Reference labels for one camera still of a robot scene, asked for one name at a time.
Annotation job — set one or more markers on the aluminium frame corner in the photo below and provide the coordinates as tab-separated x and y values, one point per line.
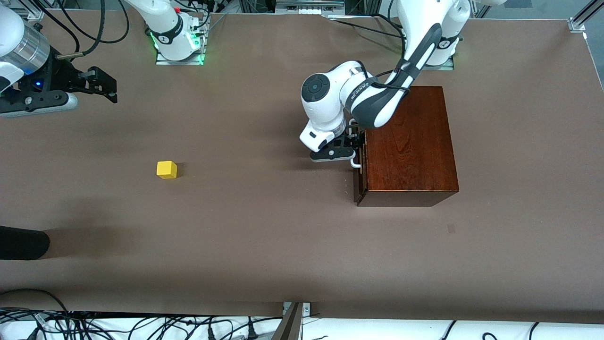
578	23

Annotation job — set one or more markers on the yellow cube block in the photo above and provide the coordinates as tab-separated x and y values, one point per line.
166	170

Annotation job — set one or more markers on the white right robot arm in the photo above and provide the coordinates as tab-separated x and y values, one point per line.
160	19

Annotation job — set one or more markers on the dark brown wooden cabinet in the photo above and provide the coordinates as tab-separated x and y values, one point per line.
410	151

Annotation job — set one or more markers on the metal base plate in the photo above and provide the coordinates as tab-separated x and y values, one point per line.
163	62
446	67

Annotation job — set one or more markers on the grey metal beam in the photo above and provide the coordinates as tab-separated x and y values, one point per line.
290	326

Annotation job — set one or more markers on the black power plug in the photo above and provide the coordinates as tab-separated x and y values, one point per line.
251	333

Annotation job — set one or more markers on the aluminium frame profile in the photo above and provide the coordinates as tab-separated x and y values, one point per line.
37	15

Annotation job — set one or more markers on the black cylindrical object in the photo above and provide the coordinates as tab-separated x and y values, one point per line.
23	243

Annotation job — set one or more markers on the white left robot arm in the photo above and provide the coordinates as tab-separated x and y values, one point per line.
325	108

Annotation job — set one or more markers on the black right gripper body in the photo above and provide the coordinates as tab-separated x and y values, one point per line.
60	77

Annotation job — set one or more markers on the white connector strip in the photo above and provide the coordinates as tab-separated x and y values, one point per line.
306	10

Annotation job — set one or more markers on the silver metal bracket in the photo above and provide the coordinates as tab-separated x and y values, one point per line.
306	309

